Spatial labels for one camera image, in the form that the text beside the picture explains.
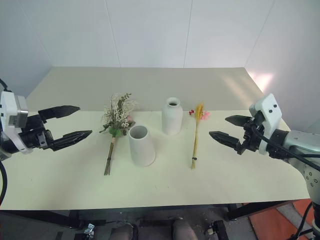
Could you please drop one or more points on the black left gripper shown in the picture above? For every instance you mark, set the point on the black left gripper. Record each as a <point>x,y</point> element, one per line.
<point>33,136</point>

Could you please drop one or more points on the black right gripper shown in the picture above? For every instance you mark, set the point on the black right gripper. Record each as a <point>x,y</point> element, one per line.
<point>252,140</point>

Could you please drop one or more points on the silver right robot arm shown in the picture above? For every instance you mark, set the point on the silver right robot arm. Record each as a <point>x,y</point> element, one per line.
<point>297,145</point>

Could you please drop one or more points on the white bottle-shaped ceramic vase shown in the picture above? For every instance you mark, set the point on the white bottle-shaped ceramic vase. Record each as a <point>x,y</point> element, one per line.
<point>172,117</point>

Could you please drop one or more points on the white tapered ceramic vase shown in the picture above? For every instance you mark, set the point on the white tapered ceramic vase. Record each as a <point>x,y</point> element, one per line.
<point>142,147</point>

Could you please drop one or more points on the yellow wheat pink flower bouquet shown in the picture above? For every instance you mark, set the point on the yellow wheat pink flower bouquet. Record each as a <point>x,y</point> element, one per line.
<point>197,125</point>

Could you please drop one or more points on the green white dried flower bouquet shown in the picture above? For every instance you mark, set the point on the green white dried flower bouquet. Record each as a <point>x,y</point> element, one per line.
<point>117,115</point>

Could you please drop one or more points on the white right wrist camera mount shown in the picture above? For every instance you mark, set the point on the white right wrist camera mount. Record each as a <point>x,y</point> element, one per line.
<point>271,110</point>

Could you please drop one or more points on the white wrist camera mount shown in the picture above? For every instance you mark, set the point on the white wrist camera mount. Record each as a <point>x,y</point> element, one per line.
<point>10,107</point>
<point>271,110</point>

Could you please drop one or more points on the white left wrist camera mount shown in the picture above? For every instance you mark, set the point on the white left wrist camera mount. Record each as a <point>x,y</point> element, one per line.
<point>10,107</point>

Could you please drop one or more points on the black metal table frame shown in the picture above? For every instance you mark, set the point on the black metal table frame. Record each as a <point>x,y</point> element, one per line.
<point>250,208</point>

